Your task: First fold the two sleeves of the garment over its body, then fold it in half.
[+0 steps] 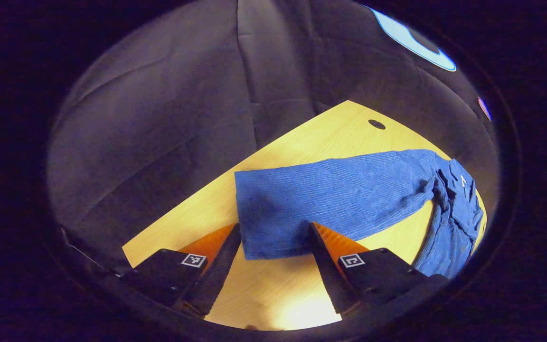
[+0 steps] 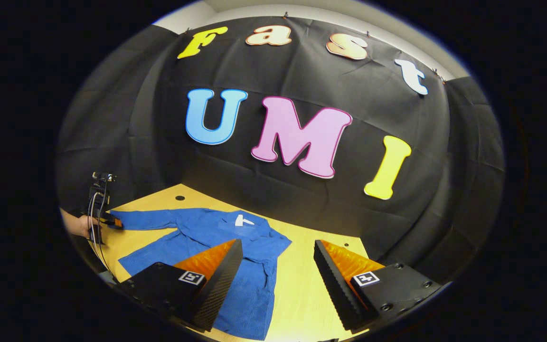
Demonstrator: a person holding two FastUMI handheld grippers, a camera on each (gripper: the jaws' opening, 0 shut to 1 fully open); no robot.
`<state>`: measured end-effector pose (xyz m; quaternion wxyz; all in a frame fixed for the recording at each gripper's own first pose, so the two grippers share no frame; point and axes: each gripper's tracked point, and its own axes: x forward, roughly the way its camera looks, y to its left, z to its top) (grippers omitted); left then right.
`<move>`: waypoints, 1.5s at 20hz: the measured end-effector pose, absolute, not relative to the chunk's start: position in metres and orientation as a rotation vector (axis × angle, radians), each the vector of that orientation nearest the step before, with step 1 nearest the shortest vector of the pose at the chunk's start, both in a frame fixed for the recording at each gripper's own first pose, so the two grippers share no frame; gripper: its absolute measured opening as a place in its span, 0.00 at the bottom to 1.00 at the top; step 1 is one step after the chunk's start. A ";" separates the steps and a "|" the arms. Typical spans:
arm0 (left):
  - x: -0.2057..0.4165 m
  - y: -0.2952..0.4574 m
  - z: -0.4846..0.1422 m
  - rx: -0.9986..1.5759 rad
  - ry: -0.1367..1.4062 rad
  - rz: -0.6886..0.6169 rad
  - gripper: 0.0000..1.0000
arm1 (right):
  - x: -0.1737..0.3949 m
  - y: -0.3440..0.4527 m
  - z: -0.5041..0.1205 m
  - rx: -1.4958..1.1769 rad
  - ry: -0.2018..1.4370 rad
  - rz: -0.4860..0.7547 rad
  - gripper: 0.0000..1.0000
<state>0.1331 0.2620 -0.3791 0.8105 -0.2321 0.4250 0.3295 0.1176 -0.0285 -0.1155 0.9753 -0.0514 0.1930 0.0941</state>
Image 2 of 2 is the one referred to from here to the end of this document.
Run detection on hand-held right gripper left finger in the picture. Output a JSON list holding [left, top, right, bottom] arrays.
[[114, 239, 245, 333]]

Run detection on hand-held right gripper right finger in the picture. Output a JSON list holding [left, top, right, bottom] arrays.
[[313, 239, 443, 333]]

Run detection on black and white cable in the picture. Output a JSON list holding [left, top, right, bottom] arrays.
[[86, 189, 115, 278]]

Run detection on black backdrop cloth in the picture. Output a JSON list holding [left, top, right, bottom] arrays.
[[55, 17, 506, 286]]

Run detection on blue shirt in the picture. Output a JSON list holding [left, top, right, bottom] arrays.
[[107, 208, 293, 341]]

